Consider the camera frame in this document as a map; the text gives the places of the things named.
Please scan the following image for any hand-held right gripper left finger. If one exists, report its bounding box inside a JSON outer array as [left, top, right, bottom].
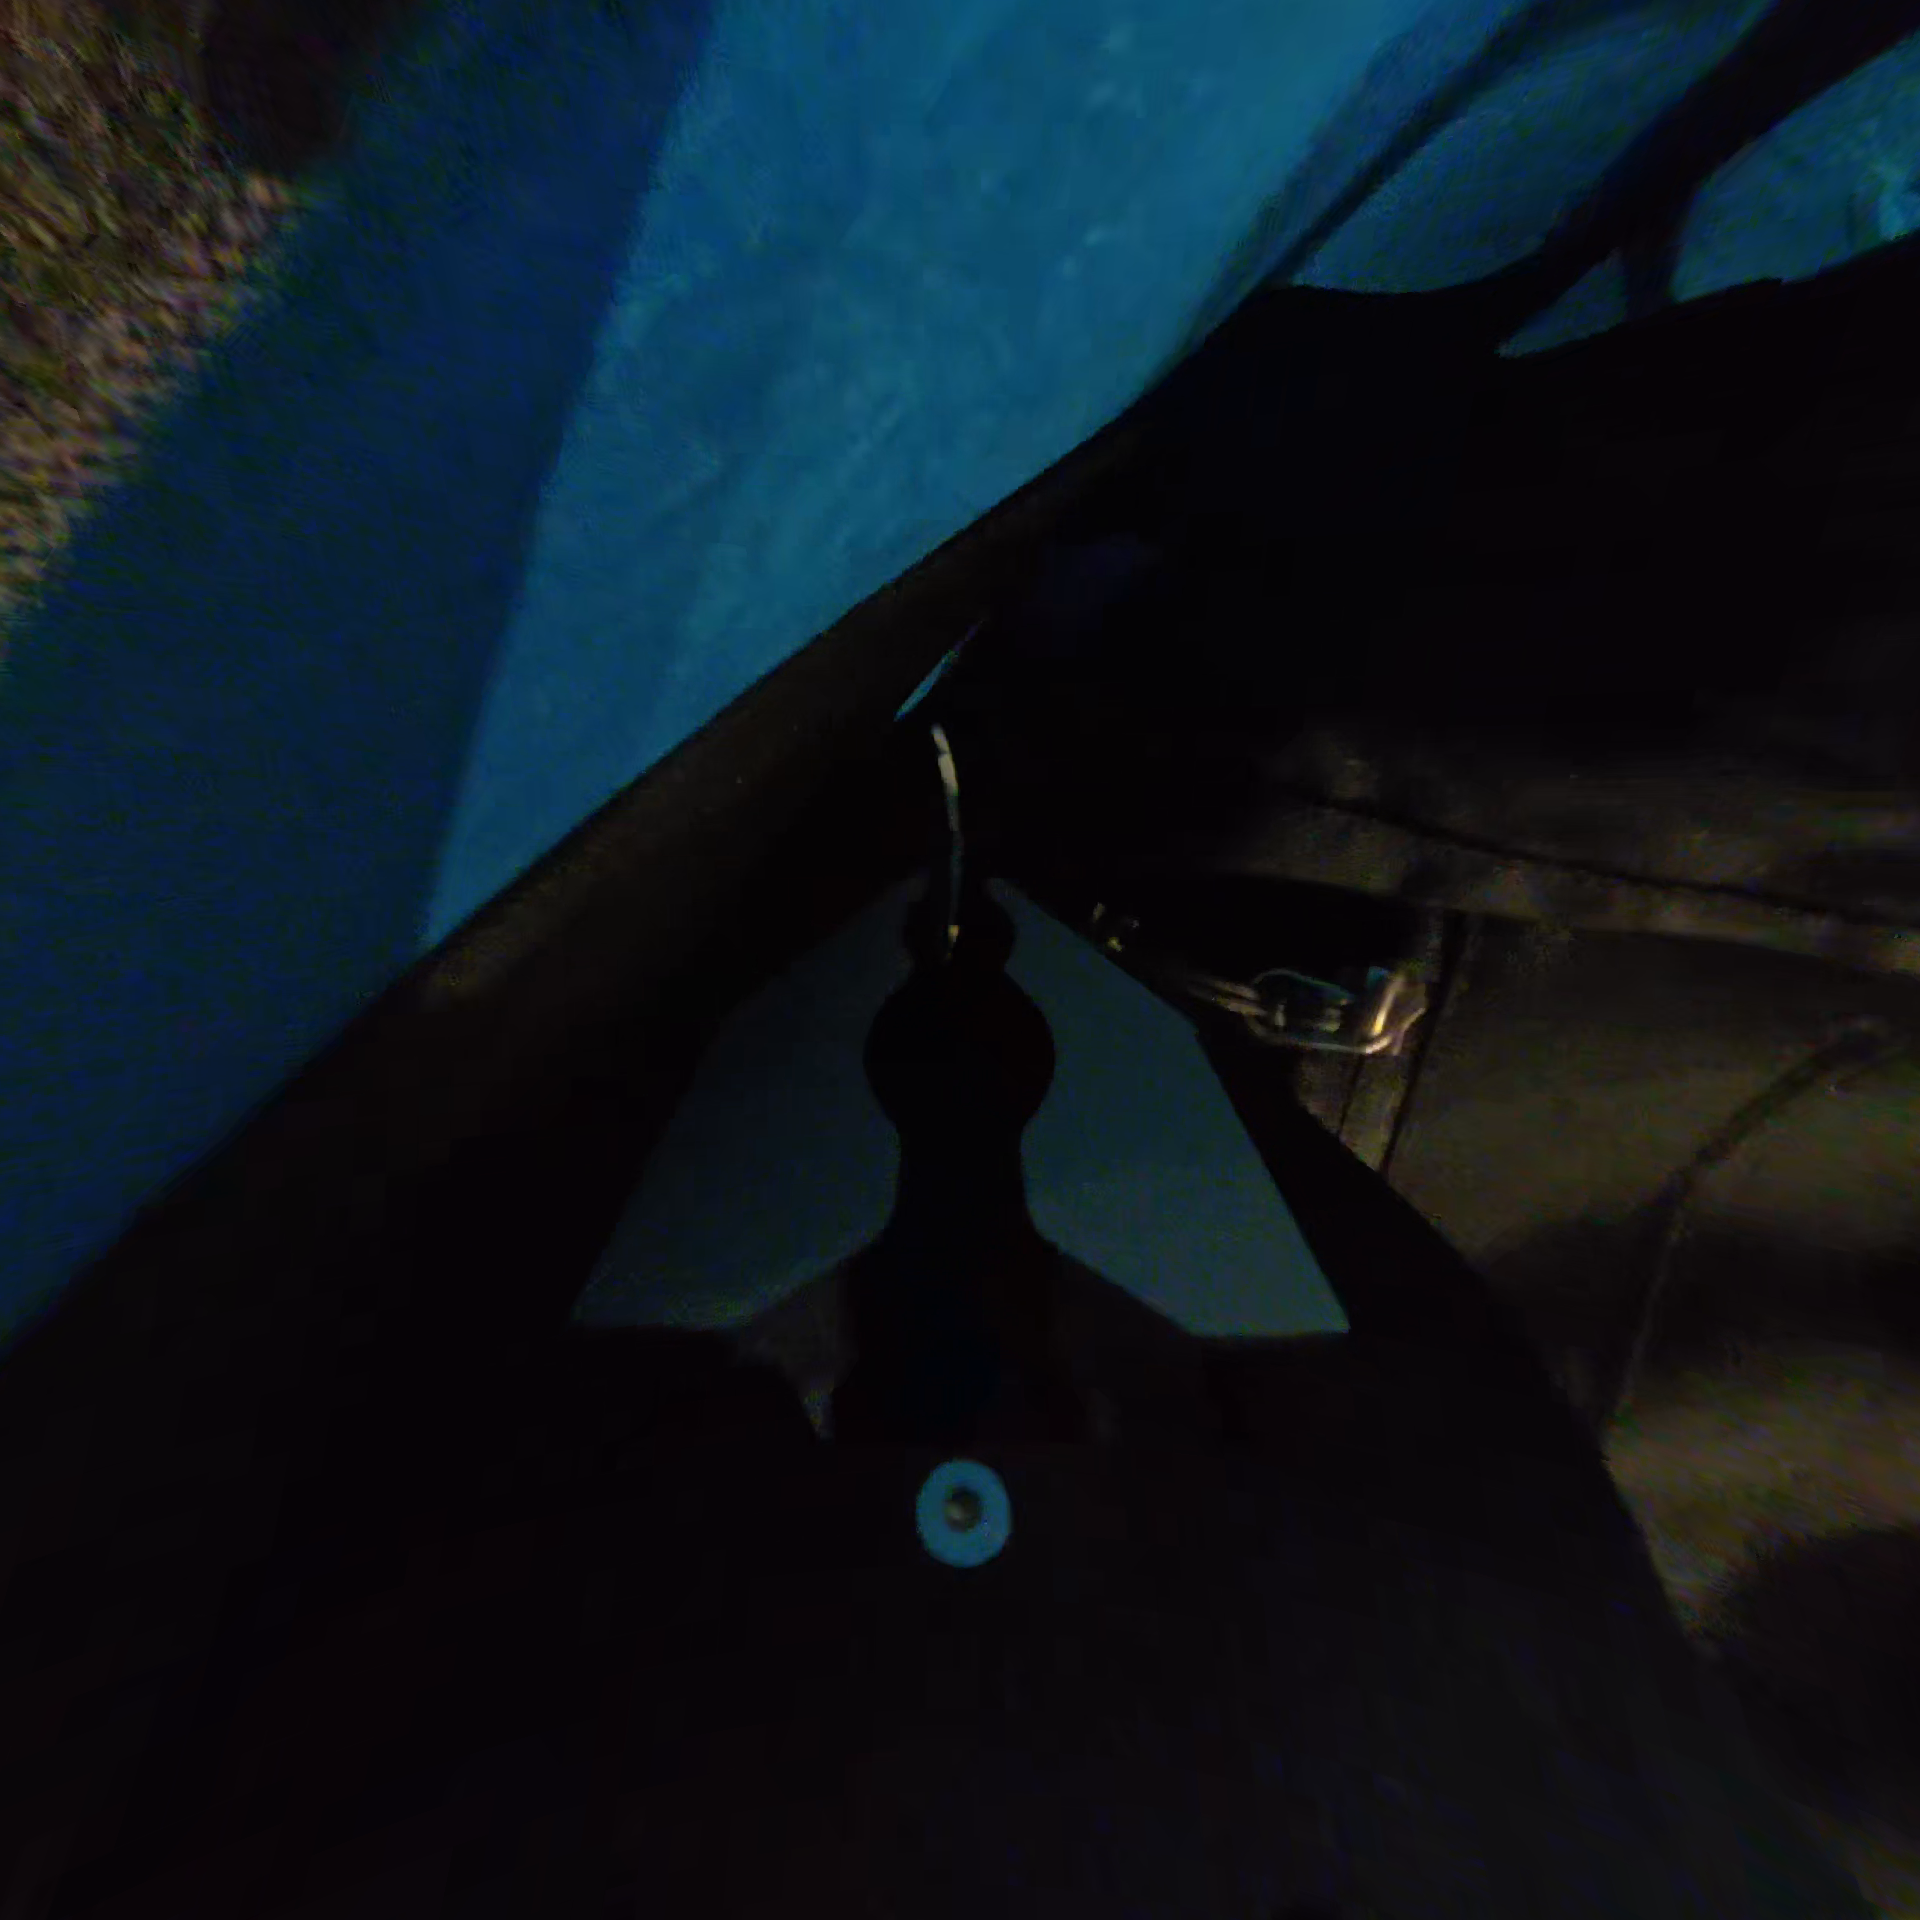
[[569, 878, 961, 1441]]

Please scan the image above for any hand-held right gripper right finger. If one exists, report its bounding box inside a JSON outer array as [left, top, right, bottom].
[[961, 878, 1352, 1441]]

